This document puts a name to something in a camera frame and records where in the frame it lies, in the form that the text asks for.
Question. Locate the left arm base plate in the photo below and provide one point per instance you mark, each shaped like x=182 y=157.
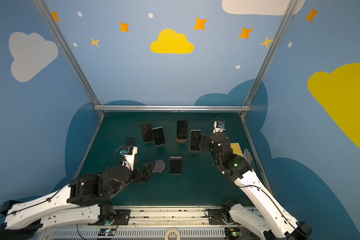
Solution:
x=118 y=217

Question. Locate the yellow sponge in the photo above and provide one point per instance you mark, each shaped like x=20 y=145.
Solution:
x=237 y=149

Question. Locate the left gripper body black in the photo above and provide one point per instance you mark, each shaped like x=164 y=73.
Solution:
x=142 y=174

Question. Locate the left controller board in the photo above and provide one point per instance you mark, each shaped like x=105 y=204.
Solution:
x=107 y=232

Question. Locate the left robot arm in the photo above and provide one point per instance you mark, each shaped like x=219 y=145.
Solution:
x=85 y=200

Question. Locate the white tape roll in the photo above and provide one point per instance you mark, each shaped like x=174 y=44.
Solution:
x=172 y=234

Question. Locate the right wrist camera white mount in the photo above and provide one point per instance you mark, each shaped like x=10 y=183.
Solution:
x=219 y=126

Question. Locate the black phone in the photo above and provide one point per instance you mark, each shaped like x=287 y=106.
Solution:
x=146 y=130
x=182 y=130

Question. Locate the controller board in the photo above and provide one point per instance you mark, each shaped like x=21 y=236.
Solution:
x=232 y=233
x=107 y=232

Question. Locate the grey stand front left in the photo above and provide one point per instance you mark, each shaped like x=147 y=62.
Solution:
x=159 y=166

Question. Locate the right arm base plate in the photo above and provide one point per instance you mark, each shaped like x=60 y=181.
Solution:
x=219 y=217

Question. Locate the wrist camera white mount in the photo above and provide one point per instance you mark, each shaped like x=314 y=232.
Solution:
x=219 y=126
x=128 y=154

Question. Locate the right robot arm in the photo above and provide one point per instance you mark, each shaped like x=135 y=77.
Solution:
x=274 y=223

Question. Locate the left aluminium frame post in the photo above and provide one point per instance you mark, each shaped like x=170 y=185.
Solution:
x=52 y=24

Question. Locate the silver phone back right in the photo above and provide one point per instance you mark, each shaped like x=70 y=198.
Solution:
x=193 y=135

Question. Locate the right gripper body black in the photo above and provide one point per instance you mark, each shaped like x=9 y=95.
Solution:
x=207 y=143

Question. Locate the aluminium frame post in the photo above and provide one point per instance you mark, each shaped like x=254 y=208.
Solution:
x=279 y=34
x=52 y=24

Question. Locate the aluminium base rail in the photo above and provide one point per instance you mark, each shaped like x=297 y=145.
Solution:
x=151 y=223

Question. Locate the silver trowel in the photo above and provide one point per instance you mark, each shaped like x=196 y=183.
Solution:
x=248 y=157

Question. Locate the blue-edged phone back row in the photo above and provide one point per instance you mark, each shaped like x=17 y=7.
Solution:
x=158 y=135

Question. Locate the right aluminium frame post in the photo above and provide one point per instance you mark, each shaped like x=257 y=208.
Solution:
x=279 y=34

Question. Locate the black phone on wooden stand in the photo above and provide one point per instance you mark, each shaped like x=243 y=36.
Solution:
x=182 y=130

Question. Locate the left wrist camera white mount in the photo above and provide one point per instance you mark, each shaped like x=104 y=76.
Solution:
x=128 y=154

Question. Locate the light blue phone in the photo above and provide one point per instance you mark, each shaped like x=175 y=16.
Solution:
x=130 y=141

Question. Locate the right controller board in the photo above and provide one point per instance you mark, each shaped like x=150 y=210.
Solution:
x=232 y=233

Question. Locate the horizontal aluminium frame bar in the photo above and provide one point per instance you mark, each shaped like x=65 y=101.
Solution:
x=143 y=108

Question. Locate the wooden round phone stand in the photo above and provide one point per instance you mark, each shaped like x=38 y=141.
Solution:
x=181 y=140

